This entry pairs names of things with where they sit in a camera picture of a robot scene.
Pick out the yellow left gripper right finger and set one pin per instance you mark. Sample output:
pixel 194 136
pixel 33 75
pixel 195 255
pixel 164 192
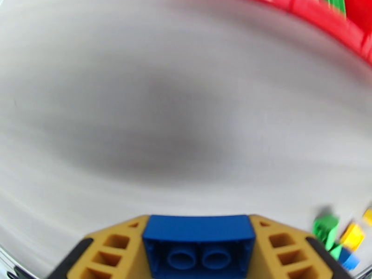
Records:
pixel 290 255

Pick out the green lego brick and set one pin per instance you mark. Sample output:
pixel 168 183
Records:
pixel 334 3
pixel 325 228

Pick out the yellow rounded lego brick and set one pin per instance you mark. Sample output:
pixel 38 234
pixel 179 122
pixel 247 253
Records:
pixel 368 217

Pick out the blue lego brick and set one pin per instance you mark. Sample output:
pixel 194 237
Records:
pixel 197 228
pixel 348 259

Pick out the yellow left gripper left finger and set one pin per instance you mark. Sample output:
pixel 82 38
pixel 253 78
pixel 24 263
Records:
pixel 116 252

